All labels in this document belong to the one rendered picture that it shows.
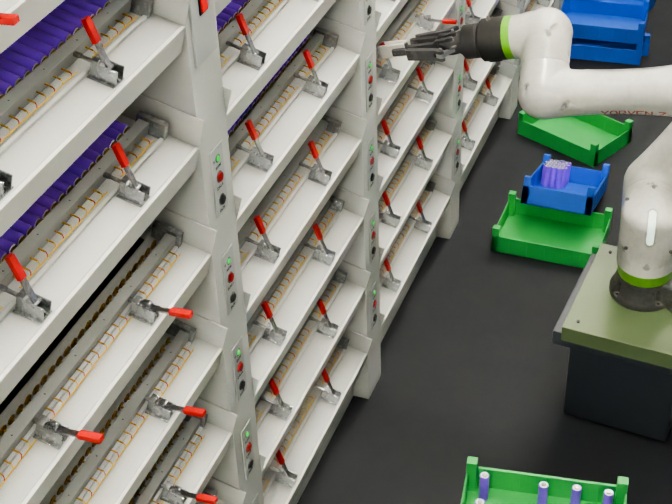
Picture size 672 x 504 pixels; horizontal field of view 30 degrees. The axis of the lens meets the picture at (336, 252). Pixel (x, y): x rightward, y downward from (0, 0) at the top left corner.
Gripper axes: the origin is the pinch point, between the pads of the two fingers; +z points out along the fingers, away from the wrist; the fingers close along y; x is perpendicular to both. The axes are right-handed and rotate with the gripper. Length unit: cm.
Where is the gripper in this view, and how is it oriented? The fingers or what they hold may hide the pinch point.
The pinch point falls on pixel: (394, 49)
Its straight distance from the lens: 282.2
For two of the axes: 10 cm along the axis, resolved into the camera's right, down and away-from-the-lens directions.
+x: -2.7, -8.2, -5.0
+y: 3.5, -5.7, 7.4
